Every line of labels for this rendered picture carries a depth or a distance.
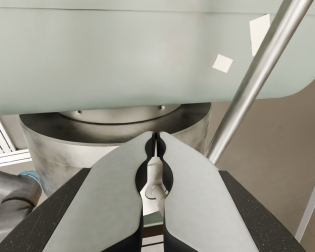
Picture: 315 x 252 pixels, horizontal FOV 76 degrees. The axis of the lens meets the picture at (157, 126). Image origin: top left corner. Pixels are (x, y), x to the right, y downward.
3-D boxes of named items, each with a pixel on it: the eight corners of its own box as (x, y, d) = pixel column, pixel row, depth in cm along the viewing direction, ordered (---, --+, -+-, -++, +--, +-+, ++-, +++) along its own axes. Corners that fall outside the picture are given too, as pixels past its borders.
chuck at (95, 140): (28, 81, 43) (-9, 176, 17) (163, 69, 54) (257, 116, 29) (33, 97, 44) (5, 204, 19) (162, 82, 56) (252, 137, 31)
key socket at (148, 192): (157, 182, 31) (166, 195, 29) (137, 187, 29) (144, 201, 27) (160, 164, 29) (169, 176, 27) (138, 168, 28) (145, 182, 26)
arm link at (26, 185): (8, 160, 54) (-14, 190, 44) (51, 173, 58) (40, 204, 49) (-2, 181, 56) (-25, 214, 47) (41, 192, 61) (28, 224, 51)
